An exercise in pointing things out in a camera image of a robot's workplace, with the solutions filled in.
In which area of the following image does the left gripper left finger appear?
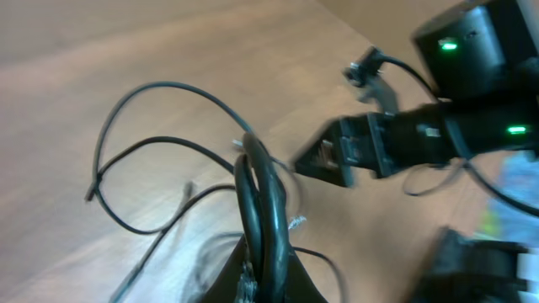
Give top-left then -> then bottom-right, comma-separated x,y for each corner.
197,236 -> 257,303

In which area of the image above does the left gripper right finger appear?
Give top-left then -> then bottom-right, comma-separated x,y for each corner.
284,248 -> 328,303

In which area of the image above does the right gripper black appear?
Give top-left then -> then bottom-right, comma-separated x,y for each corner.
292,113 -> 400,188

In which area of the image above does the black multi-head cable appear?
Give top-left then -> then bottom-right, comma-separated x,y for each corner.
83,80 -> 350,303

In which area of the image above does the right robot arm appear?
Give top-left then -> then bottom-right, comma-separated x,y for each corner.
293,0 -> 538,216

